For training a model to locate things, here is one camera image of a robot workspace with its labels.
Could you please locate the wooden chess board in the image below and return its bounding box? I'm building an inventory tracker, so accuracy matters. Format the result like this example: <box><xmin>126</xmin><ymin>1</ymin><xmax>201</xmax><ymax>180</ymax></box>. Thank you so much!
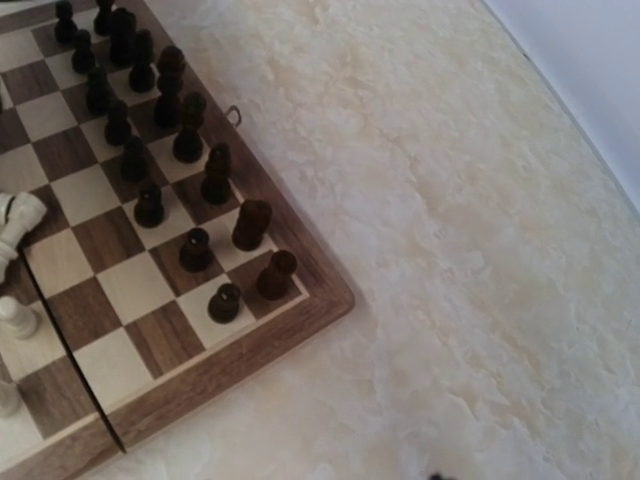
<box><xmin>1</xmin><ymin>1</ymin><xmax>354</xmax><ymax>479</ymax></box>

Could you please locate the white chess knight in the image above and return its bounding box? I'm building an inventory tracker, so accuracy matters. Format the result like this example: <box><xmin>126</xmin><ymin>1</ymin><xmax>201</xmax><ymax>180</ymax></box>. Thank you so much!
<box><xmin>1</xmin><ymin>192</ymin><xmax>47</xmax><ymax>282</ymax></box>

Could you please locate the black chess pieces row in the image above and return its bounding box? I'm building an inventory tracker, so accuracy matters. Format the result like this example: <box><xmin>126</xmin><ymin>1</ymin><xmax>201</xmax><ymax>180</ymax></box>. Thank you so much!
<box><xmin>52</xmin><ymin>0</ymin><xmax>300</xmax><ymax>326</ymax></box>

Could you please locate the white chess pawn standing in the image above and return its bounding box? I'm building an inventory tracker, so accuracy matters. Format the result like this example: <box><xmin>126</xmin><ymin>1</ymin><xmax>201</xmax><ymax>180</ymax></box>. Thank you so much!
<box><xmin>1</xmin><ymin>296</ymin><xmax>38</xmax><ymax>340</ymax></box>

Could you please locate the white chess pawn lower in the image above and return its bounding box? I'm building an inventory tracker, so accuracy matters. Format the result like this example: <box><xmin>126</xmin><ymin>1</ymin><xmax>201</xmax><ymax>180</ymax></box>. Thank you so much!
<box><xmin>0</xmin><ymin>380</ymin><xmax>21</xmax><ymax>418</ymax></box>

